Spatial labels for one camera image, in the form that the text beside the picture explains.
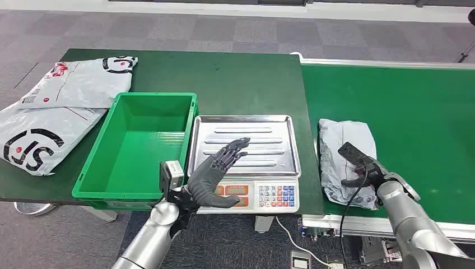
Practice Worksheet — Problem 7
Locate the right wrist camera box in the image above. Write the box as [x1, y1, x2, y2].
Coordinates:
[337, 142, 372, 168]

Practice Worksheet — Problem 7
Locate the large white printed parcel bag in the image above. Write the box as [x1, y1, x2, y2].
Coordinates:
[0, 102, 108, 177]

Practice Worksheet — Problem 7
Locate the electronic scale with steel tray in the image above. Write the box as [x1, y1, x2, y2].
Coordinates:
[187, 114, 302, 215]

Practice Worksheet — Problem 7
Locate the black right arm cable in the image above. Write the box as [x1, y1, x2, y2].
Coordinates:
[339, 167, 370, 269]

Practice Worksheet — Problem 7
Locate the white power cable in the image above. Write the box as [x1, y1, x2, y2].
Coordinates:
[274, 216, 344, 268]

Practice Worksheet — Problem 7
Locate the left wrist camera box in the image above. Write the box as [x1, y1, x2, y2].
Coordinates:
[159, 160, 185, 194]

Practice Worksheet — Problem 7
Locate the green top work table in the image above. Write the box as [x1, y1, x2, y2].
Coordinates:
[0, 48, 326, 235]

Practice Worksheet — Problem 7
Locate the round metal stand base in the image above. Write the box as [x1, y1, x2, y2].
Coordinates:
[14, 202, 58, 217]

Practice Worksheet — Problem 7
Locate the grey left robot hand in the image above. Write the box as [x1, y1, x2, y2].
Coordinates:
[187, 137, 252, 208]

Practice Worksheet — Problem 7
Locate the green plastic bin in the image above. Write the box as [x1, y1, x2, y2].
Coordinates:
[71, 92, 200, 212]

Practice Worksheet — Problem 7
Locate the black tripod stand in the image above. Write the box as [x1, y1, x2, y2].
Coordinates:
[456, 8, 475, 64]

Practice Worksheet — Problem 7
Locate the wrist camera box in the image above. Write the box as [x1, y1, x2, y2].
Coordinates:
[159, 160, 185, 194]
[337, 142, 372, 168]

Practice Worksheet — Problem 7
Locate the white parcel bag, red print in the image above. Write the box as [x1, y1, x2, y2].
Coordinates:
[16, 55, 139, 110]

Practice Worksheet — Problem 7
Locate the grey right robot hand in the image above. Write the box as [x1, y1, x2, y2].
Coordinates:
[341, 157, 389, 197]

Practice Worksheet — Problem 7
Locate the grey parcel bag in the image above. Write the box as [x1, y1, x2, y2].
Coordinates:
[318, 118, 379, 211]

